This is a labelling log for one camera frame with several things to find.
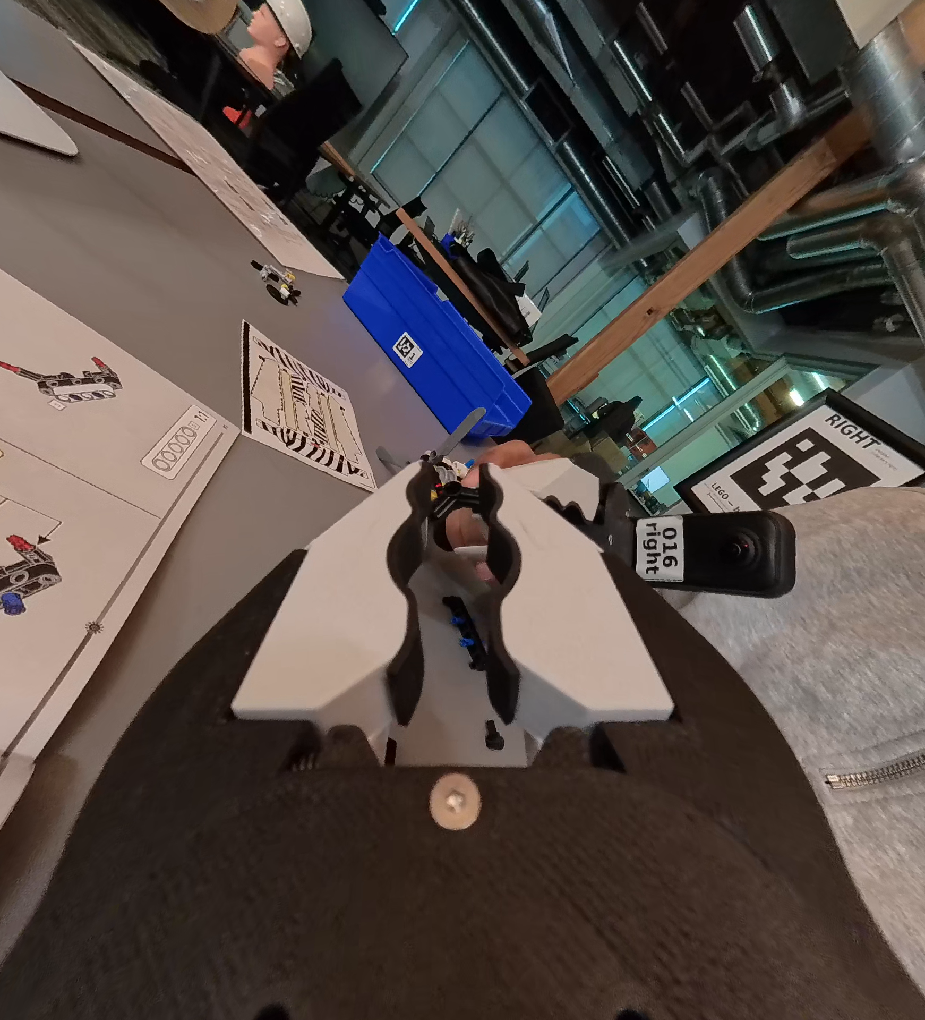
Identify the metal ventilation duct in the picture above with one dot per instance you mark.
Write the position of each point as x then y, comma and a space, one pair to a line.
908, 95

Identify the wooden post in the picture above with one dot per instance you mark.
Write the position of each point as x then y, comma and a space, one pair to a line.
669, 295

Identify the orange cone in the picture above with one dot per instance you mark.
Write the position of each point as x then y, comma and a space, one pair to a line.
238, 115

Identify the white tablet stand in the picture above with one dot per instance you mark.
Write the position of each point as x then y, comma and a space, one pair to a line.
0, 103

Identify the framed marker sign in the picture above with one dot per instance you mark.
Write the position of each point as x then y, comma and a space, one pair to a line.
813, 462

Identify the person's right hand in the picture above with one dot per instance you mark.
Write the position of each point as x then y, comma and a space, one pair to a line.
518, 454

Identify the lego helicopter model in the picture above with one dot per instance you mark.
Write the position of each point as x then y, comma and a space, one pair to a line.
445, 472

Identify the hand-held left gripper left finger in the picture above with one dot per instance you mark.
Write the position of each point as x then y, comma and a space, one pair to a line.
327, 629

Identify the blue plastic bin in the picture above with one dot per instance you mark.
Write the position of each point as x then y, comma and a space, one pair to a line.
446, 374

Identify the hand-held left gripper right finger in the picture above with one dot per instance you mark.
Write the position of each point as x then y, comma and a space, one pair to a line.
582, 637

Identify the black lego beam blue pins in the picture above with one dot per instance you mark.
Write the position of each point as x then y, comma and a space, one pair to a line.
466, 633

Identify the grey sweatshirt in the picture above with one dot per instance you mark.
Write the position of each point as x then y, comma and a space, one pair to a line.
869, 677

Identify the small black yellow lego assembly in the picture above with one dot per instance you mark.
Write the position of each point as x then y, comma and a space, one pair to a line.
278, 279

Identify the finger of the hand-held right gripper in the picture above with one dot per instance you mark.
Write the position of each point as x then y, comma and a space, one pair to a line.
566, 482

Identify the lego instruction booklet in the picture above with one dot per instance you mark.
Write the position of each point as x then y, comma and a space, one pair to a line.
72, 478

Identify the zebra striped sticker sheet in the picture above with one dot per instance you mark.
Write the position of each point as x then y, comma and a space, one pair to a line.
303, 398

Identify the black bag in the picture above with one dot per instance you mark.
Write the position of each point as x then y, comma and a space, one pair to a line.
494, 295

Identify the mannequin head with helmet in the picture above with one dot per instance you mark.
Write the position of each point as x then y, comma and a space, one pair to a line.
267, 40

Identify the white paper sheet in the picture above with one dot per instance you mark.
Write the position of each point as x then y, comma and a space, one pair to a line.
215, 167

